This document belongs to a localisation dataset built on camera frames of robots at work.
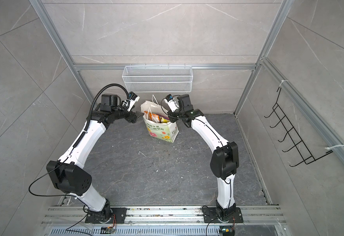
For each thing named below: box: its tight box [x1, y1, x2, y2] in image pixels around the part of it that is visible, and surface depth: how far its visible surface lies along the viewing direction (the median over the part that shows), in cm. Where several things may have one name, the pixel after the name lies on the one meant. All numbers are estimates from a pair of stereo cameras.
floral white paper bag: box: [140, 100, 180, 144], surface depth 92 cm
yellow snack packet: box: [159, 116, 171, 124], surface depth 94 cm
